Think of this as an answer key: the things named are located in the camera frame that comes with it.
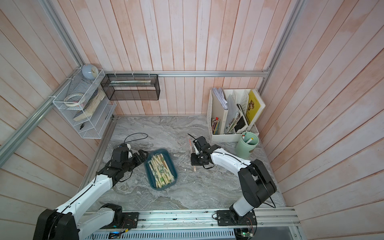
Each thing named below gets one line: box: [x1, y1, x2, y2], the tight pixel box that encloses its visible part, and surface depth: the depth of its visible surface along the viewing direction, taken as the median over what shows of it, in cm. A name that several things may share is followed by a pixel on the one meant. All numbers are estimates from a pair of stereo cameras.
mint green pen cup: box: [235, 131, 260, 160], surface depth 92 cm
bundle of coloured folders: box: [211, 117, 221, 135], surface depth 95 cm
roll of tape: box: [63, 93, 84, 107], surface depth 76 cm
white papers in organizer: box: [212, 87, 228, 110], surface depth 91 cm
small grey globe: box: [81, 64, 99, 81], surface depth 83 cm
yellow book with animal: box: [246, 88, 266, 127], surface depth 97 cm
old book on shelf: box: [73, 88, 106, 122], surface depth 83 cm
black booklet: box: [234, 103, 249, 134], surface depth 100 cm
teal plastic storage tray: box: [144, 148, 179, 191], surface depth 90 cm
